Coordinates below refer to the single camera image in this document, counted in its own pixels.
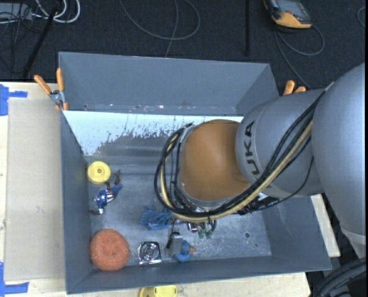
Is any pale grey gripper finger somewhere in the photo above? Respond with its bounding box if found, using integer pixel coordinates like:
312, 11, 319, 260
170, 231, 184, 257

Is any blue toy bird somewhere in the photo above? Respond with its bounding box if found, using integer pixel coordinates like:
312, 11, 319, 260
172, 239, 196, 264

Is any silver square spiral piece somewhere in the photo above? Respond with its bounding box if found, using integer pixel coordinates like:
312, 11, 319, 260
136, 241, 163, 266

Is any blue cloth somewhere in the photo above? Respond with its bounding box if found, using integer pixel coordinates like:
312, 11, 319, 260
140, 205, 176, 231

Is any orange round scrub sponge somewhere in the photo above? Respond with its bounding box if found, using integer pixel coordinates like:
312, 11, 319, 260
89, 228, 131, 272

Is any blue red white toy figure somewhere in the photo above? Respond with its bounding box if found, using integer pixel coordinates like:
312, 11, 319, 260
89, 170, 123, 215

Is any yellow round disc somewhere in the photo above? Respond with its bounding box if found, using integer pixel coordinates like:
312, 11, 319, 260
87, 161, 112, 186

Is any grey metal bin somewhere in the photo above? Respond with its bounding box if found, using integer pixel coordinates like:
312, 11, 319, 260
58, 51, 333, 295

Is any pale wood board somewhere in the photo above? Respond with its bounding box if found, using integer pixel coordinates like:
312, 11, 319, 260
3, 97, 66, 282

